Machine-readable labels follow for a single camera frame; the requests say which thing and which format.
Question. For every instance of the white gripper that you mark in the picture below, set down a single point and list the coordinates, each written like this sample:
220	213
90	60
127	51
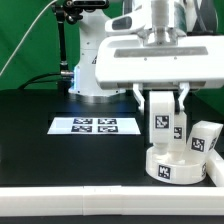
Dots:
195	61

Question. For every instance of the white round stool seat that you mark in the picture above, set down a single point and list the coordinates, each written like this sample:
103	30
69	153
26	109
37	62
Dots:
170	168

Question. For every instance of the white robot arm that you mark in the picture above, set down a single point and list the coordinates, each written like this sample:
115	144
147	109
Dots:
171	21

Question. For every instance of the white marker sheet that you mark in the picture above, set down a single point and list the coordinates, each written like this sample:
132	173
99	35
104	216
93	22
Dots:
93	126

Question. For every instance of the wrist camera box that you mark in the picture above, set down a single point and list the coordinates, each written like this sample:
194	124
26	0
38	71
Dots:
130	23

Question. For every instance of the white right barrier rail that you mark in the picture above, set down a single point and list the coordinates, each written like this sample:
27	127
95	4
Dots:
215	168

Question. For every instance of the white barrier rail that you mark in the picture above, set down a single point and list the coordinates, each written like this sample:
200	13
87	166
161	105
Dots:
215	168
111	200

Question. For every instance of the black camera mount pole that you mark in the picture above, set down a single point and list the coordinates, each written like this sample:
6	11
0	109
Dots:
91	19

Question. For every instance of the white front barrier rail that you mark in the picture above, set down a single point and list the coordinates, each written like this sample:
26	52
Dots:
111	200

